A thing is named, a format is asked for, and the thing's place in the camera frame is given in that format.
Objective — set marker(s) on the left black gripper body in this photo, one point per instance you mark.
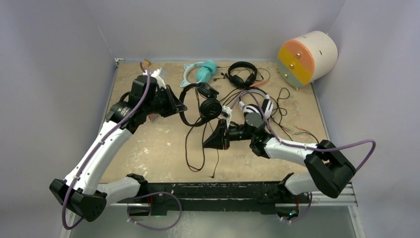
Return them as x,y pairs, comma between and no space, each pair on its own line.
161,103

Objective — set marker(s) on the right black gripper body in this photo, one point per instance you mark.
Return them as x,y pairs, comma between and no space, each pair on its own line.
237,133

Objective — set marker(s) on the black headphones with cable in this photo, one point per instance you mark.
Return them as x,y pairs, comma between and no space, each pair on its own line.
209,108

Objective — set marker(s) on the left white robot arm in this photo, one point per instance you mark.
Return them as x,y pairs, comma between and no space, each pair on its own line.
81,191

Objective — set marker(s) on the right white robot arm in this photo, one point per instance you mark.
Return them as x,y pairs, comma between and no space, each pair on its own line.
328,170

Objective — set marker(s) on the white and black headphones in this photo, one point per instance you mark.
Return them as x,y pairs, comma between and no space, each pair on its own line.
265,109

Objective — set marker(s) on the teal cat ear headphones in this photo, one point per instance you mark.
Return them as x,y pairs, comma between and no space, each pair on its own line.
206,69

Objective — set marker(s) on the black headphones with pink mic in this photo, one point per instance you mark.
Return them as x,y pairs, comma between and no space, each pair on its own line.
243,75

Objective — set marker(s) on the yellow block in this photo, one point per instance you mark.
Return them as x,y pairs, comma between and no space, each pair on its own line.
147,62

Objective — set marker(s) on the round drawer cabinet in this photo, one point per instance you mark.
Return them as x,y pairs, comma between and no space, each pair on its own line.
306,58

